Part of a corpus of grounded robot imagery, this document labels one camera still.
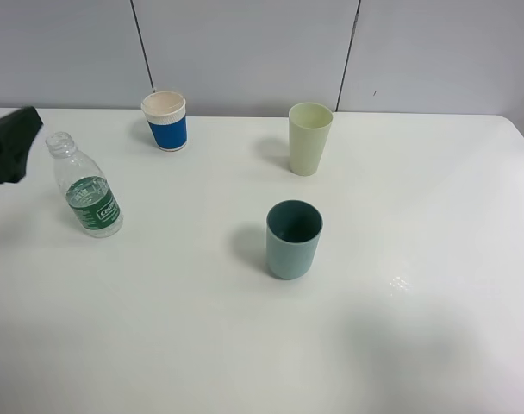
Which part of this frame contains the pale green plastic cup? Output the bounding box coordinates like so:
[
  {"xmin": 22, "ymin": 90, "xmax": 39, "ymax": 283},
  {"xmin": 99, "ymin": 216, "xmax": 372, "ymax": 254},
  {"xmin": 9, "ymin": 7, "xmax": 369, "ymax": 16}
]
[{"xmin": 289, "ymin": 103, "xmax": 334, "ymax": 176}]

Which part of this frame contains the teal plastic cup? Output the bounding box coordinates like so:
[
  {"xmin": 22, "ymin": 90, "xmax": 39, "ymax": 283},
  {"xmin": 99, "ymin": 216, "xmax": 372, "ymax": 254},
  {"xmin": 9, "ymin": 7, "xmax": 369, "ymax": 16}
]
[{"xmin": 266, "ymin": 200, "xmax": 323, "ymax": 280}]

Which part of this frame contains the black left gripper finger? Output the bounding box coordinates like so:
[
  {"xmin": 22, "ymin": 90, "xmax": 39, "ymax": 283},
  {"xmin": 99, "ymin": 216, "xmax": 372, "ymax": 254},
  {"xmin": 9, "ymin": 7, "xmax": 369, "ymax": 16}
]
[{"xmin": 0, "ymin": 106, "xmax": 43, "ymax": 185}]

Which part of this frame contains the blue white paper cup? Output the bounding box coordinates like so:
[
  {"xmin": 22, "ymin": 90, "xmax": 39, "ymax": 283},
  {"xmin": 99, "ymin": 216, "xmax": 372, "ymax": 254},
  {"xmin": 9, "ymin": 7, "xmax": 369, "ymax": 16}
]
[{"xmin": 141, "ymin": 91, "xmax": 187, "ymax": 152}]

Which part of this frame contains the clear bottle green label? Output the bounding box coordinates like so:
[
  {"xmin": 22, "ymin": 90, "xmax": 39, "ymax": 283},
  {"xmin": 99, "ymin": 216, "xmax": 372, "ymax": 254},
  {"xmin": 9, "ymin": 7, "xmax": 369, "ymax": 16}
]
[{"xmin": 46, "ymin": 132, "xmax": 123, "ymax": 238}]

